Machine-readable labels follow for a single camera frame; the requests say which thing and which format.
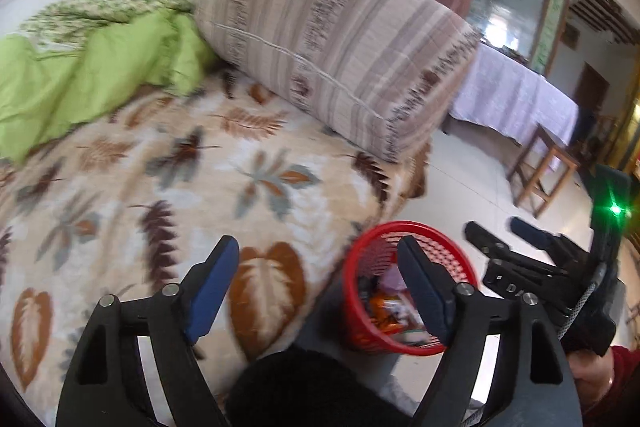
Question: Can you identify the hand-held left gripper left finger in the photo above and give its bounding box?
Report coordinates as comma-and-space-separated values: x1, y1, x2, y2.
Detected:
56, 234, 241, 427

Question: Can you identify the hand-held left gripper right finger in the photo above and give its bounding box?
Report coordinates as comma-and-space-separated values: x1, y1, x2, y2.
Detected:
396, 234, 583, 427

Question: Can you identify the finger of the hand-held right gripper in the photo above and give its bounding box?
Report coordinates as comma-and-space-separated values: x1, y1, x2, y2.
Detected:
510, 216, 603, 277
465, 221, 587, 314

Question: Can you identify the pink wrapper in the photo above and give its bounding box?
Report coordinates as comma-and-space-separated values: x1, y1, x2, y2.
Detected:
377, 267, 407, 293

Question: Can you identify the orange snack bag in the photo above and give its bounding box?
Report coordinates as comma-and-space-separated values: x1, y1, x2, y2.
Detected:
367, 294, 421, 333

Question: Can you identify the red mesh basket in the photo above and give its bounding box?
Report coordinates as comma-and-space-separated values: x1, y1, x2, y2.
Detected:
342, 221, 478, 354

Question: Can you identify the person's right hand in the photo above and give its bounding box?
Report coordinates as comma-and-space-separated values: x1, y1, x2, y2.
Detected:
569, 351, 616, 403

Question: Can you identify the wooden stool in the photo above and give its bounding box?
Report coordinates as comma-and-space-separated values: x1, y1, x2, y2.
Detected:
507, 124, 583, 219

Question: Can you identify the grey quilted cloth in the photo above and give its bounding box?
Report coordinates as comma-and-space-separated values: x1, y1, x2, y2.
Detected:
387, 374, 426, 413

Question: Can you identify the leaf print fleece blanket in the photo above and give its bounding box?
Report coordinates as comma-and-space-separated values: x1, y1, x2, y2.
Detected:
0, 72, 433, 423

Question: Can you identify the silver bangle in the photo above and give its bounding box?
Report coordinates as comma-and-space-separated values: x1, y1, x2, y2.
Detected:
582, 372, 616, 410

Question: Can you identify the table with lilac tablecloth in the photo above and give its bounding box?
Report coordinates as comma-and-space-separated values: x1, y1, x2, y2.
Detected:
445, 44, 581, 172

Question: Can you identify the brown wooden door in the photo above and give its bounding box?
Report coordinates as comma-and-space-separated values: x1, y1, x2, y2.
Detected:
572, 62, 611, 118

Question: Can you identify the wooden lattice panel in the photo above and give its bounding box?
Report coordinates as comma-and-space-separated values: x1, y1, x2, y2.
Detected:
567, 0, 631, 48

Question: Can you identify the green quilt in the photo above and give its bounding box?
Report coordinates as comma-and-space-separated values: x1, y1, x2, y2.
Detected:
0, 0, 216, 165

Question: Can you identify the striped brown cushion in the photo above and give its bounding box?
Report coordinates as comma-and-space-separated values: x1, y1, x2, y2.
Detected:
192, 0, 483, 164

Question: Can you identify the grey braided lanyard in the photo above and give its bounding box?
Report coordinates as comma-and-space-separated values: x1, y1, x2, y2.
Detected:
557, 262, 608, 340

